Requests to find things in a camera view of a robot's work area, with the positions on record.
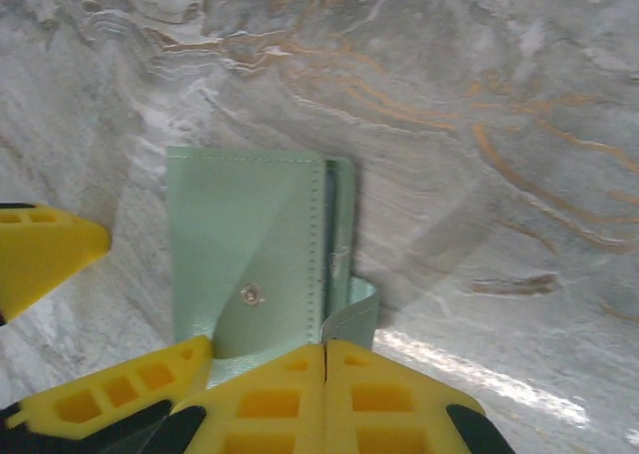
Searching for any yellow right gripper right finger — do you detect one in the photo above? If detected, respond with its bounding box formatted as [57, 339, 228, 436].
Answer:
[324, 338, 518, 454]

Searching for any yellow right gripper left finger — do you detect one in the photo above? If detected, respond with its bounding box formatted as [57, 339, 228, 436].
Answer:
[144, 342, 326, 454]

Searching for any mint green card holder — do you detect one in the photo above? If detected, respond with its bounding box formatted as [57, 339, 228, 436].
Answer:
[164, 145, 381, 390]

